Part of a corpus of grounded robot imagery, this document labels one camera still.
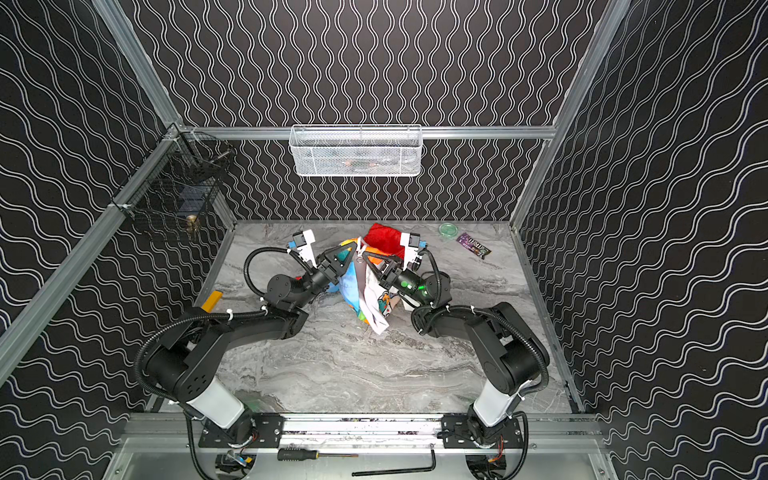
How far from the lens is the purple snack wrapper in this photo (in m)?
1.12

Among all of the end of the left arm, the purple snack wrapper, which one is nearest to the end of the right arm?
the end of the left arm

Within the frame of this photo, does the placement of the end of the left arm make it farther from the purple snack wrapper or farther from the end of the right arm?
the purple snack wrapper

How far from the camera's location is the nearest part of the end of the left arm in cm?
64

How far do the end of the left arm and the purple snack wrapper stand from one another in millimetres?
614
